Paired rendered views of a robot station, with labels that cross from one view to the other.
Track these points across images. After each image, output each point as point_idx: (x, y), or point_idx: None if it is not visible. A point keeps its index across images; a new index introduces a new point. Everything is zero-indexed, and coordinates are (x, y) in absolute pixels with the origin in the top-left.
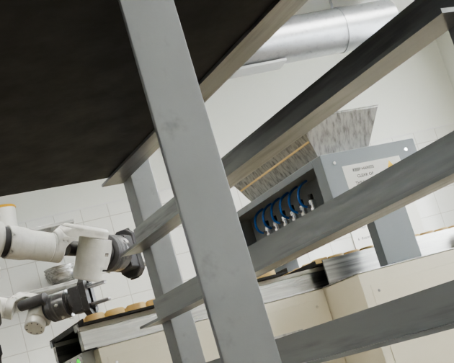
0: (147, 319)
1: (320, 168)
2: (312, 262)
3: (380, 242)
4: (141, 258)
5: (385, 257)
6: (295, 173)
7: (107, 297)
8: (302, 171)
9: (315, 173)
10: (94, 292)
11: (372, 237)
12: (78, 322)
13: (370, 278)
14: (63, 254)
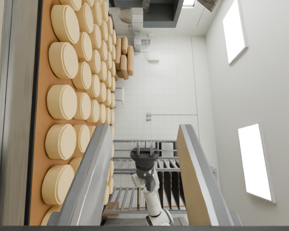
0: None
1: (169, 26)
2: (114, 3)
3: (119, 7)
4: (140, 148)
5: (110, 7)
6: (181, 4)
7: (110, 146)
8: (178, 11)
9: (169, 21)
10: (180, 227)
11: (123, 2)
12: (108, 200)
13: None
14: (145, 188)
